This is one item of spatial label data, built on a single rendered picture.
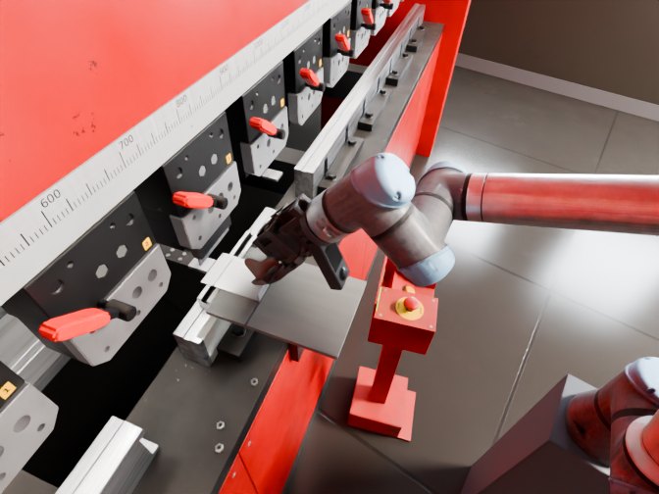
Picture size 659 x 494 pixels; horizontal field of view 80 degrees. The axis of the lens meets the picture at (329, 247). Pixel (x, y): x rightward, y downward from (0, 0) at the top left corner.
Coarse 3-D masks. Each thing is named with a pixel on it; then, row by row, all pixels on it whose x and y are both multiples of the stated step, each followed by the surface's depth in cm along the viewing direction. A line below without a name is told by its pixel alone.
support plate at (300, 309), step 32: (256, 256) 84; (288, 288) 78; (320, 288) 78; (352, 288) 79; (224, 320) 74; (256, 320) 73; (288, 320) 73; (320, 320) 74; (352, 320) 75; (320, 352) 69
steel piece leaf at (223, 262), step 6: (222, 258) 83; (228, 258) 83; (216, 264) 82; (222, 264) 82; (228, 264) 82; (210, 270) 81; (216, 270) 81; (222, 270) 81; (204, 276) 79; (210, 276) 79; (216, 276) 80; (204, 282) 78; (210, 282) 78
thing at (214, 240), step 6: (228, 216) 74; (222, 222) 72; (228, 222) 75; (222, 228) 73; (216, 234) 72; (222, 234) 76; (210, 240) 70; (216, 240) 72; (204, 246) 69; (210, 246) 71; (192, 252) 69; (198, 252) 68; (204, 252) 69; (210, 252) 73; (198, 258) 70; (204, 258) 72
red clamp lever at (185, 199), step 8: (176, 192) 49; (184, 192) 50; (192, 192) 52; (176, 200) 49; (184, 200) 48; (192, 200) 49; (200, 200) 51; (208, 200) 53; (216, 200) 56; (224, 200) 56; (200, 208) 52; (224, 208) 56
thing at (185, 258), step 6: (162, 246) 84; (168, 246) 84; (168, 252) 83; (174, 252) 83; (180, 252) 83; (186, 252) 83; (168, 258) 82; (174, 258) 82; (180, 258) 82; (186, 258) 82; (192, 258) 82; (180, 264) 81; (186, 264) 81; (192, 264) 81; (198, 264) 81; (204, 264) 81; (210, 264) 81; (198, 270) 81; (204, 270) 80
